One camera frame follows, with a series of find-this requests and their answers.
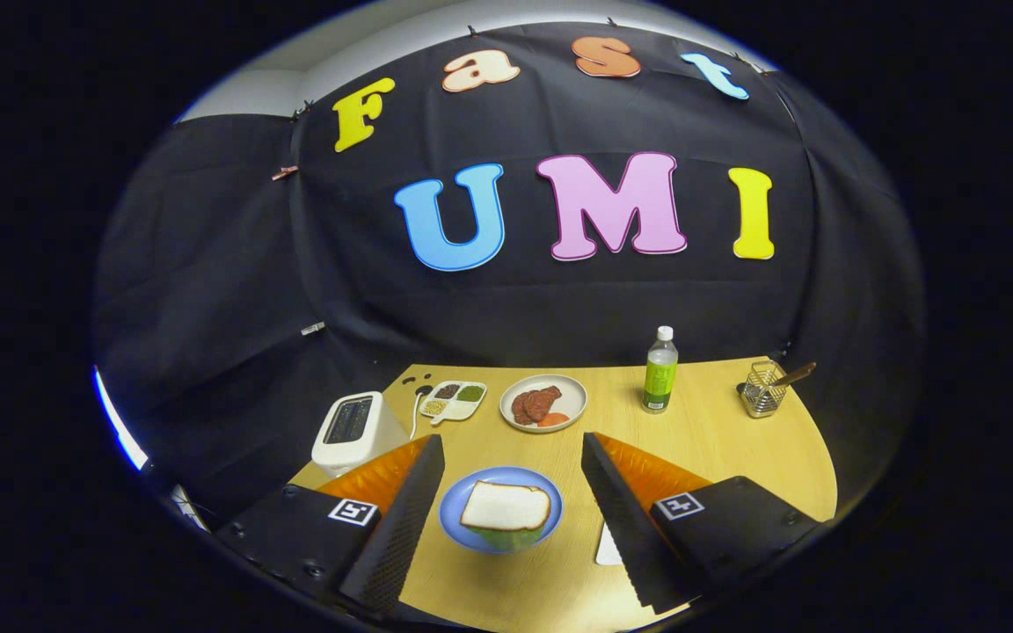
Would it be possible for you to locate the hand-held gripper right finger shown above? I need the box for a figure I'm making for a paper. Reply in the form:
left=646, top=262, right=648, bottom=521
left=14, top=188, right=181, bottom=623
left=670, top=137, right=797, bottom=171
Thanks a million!
left=580, top=431, right=826, bottom=616

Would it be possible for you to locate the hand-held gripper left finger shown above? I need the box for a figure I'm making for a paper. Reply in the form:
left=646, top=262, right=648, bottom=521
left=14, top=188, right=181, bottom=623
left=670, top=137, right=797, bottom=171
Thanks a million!
left=212, top=433, right=446, bottom=616

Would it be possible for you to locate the green lettuce leaf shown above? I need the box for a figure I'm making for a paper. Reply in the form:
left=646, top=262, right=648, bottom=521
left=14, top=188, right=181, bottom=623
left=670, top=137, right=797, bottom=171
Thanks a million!
left=471, top=523, right=547, bottom=553

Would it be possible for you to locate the toasted bread slice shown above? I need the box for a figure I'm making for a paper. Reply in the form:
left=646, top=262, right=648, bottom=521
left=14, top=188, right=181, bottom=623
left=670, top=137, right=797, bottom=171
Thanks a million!
left=459, top=480, right=552, bottom=532

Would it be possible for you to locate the small white plate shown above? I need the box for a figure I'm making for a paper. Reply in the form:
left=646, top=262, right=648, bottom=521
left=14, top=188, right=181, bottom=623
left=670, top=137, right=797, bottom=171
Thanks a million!
left=594, top=520, right=626, bottom=566

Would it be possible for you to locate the blue plate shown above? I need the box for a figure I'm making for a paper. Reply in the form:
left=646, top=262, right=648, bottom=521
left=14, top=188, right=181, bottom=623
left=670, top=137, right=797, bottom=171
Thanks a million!
left=439, top=466, right=564, bottom=554

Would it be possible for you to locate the white toaster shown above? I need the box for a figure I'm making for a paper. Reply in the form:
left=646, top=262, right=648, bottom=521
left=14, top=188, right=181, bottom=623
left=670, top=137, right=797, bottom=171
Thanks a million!
left=311, top=391, right=408, bottom=478

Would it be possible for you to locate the white divided condiment tray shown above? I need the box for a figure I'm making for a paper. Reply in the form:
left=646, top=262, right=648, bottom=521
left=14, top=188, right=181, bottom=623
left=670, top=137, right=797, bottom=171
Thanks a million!
left=419, top=380, right=488, bottom=426

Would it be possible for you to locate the round white meat plate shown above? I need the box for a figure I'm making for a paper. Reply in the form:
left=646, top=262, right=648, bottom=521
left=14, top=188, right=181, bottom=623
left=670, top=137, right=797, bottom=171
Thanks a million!
left=499, top=374, right=588, bottom=434

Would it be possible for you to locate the green label plastic bottle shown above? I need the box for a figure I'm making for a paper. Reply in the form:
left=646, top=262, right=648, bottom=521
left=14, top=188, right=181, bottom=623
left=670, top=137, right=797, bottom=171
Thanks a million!
left=641, top=325, right=680, bottom=414

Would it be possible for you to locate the black backdrop cloth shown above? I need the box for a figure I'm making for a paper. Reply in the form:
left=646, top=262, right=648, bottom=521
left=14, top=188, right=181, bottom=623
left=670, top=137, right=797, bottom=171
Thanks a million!
left=93, top=22, right=925, bottom=520

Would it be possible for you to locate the metal wire basket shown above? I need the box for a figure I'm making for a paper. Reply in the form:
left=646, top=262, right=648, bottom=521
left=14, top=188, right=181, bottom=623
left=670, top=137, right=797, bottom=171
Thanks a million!
left=738, top=360, right=789, bottom=418

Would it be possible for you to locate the wooden handled utensil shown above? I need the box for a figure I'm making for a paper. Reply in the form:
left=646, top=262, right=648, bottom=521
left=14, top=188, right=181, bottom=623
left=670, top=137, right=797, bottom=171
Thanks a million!
left=770, top=361, right=818, bottom=389

